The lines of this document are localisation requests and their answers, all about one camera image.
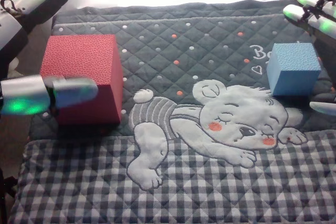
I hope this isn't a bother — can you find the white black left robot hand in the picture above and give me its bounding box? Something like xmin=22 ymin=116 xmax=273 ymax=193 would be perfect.
xmin=0 ymin=0 xmax=100 ymax=117

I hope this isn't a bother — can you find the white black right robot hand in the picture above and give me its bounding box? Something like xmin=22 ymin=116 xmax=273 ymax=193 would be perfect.
xmin=282 ymin=0 xmax=336 ymax=118

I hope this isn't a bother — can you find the blue cube box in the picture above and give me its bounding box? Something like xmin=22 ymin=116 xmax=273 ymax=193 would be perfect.
xmin=266 ymin=42 xmax=322 ymax=97

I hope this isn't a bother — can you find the red cube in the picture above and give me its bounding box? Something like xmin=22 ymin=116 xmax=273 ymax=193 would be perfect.
xmin=39 ymin=34 xmax=124 ymax=126

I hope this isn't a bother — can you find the grey quilt with bear print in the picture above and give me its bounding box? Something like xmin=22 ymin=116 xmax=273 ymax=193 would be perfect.
xmin=13 ymin=0 xmax=336 ymax=224

